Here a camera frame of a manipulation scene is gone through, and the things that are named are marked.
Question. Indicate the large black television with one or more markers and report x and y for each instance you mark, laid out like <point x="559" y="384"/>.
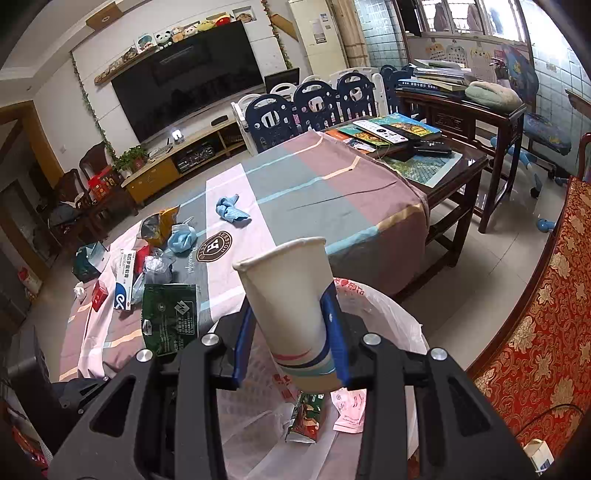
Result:
<point x="184" y="83"/>

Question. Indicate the red gift box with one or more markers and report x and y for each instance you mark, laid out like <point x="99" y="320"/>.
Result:
<point x="104" y="182"/>

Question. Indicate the white plastic trash bag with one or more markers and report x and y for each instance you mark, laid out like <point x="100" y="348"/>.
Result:
<point x="392" y="318"/>

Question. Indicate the window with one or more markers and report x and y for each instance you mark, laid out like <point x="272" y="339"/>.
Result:
<point x="461" y="16"/>

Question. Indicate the white remote control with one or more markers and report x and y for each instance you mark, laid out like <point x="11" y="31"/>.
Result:
<point x="378" y="130"/>

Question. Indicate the black monitor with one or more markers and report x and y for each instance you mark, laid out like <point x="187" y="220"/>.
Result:
<point x="281" y="81"/>

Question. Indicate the picture book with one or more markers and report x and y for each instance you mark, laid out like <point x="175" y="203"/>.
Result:
<point x="415" y="123"/>

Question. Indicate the white and red sack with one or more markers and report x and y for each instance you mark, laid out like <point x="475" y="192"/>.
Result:
<point x="30" y="281"/>

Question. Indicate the small white device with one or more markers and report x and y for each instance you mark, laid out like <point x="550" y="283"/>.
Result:
<point x="177" y="137"/>

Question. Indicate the green cushion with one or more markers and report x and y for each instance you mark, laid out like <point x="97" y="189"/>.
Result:
<point x="494" y="94"/>

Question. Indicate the blue green puzzle board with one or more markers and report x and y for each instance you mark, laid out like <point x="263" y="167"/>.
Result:
<point x="429" y="168"/>

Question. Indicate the blue face mask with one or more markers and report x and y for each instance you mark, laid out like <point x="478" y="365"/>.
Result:
<point x="182" y="240"/>

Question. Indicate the dark wooden coffee table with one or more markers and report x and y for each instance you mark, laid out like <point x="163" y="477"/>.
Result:
<point x="457" y="184"/>

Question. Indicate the blue child's chair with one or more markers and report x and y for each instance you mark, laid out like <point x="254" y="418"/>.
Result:
<point x="545" y="129"/>

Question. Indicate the pile of colourful booklets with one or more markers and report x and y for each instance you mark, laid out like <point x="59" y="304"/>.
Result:
<point x="355" y="138"/>

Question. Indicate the white and blue medicine box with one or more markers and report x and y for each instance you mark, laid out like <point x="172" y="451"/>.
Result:
<point x="125" y="281"/>

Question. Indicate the pink packet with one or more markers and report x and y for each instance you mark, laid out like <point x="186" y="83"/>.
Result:
<point x="348" y="415"/>

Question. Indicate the green and red snack packet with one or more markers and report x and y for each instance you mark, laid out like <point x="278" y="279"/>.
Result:
<point x="307" y="420"/>

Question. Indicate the blue toy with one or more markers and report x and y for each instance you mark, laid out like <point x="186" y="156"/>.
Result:
<point x="545" y="226"/>

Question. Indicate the beige curtain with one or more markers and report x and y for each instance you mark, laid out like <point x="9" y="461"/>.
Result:
<point x="355" y="50"/>

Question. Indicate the wooden wall shelf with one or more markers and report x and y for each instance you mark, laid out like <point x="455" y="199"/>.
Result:
<point x="124" y="64"/>

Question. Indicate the children's wall chart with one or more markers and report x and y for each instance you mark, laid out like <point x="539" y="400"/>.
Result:
<point x="457" y="57"/>

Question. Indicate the row of plush toys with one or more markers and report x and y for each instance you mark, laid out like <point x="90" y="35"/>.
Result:
<point x="194" y="30"/>

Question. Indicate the stack of books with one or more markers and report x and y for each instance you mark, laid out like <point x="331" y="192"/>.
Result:
<point x="436" y="76"/>

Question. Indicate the small red box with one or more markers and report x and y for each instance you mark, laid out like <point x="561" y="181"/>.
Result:
<point x="98" y="297"/>

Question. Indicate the crumpled white tissue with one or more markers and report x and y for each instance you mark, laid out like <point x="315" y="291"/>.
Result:
<point x="80" y="292"/>

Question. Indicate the row of playpen fence panels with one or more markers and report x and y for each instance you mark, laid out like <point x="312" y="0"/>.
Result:
<point x="277" y="131"/>

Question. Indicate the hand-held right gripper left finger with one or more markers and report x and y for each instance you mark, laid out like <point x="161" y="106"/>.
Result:
<point x="243" y="350"/>

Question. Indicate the dark wooden side desk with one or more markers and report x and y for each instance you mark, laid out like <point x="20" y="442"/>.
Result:
<point x="461" y="113"/>

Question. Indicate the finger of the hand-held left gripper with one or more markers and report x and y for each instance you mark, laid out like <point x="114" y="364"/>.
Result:
<point x="87" y="392"/>

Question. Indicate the red floral sofa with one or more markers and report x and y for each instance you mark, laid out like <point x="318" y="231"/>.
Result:
<point x="545" y="323"/>

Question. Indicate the black remote control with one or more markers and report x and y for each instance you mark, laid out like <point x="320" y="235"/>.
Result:
<point x="431" y="147"/>

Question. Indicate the wooden television cabinet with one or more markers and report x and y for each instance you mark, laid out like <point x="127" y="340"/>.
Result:
<point x="152" y="177"/>

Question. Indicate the white standing air conditioner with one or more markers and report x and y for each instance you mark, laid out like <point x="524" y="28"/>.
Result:
<point x="318" y="41"/>

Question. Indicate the yellow snack bag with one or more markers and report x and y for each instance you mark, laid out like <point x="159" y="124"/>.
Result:
<point x="161" y="228"/>

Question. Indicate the white paper cup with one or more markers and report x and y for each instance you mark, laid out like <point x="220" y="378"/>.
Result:
<point x="286" y="300"/>

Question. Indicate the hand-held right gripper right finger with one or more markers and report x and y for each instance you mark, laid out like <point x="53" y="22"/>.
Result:
<point x="336" y="337"/>

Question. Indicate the clear plastic wrapper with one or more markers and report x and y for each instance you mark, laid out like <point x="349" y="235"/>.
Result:
<point x="157" y="270"/>

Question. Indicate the crumpled blue cloth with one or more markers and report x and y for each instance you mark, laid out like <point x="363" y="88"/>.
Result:
<point x="231" y="212"/>

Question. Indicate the artificial ivy vine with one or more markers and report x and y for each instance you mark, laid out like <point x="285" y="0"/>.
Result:
<point x="87" y="99"/>
<point x="279" y="41"/>

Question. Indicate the potted green plant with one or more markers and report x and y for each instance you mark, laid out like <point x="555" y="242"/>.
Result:
<point x="131" y="159"/>

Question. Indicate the dark green foil packet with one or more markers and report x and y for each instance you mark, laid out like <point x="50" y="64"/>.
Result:
<point x="168" y="318"/>

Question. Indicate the small white carton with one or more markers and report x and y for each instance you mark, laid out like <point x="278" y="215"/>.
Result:
<point x="538" y="454"/>

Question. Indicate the dark wooden armchair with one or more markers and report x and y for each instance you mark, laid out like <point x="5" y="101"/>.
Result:
<point x="94" y="157"/>
<point x="69" y="184"/>

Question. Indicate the dark cloth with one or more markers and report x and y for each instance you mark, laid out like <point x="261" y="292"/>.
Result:
<point x="67" y="214"/>

